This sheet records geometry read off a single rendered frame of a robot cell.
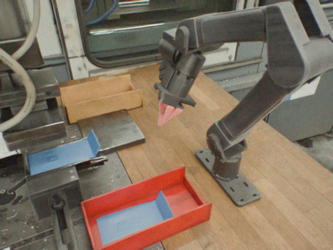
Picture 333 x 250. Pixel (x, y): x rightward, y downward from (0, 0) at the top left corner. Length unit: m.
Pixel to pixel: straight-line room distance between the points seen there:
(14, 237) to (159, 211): 0.30
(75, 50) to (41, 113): 0.66
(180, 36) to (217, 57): 0.84
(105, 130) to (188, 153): 0.25
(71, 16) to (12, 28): 0.65
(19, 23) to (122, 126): 0.45
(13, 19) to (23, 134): 0.19
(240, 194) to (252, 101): 0.24
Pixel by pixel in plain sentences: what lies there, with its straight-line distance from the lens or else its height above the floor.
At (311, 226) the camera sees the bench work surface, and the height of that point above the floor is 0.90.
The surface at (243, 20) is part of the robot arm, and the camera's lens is 0.56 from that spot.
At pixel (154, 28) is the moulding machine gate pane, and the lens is 1.29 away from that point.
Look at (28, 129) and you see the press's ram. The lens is 0.56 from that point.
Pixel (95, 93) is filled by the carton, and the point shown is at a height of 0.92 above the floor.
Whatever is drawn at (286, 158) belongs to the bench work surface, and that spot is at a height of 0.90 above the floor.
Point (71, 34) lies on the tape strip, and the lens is 1.21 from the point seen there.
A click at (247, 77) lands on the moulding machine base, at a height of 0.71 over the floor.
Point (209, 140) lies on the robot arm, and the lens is 0.68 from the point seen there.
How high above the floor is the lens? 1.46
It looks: 38 degrees down
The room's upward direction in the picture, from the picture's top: straight up
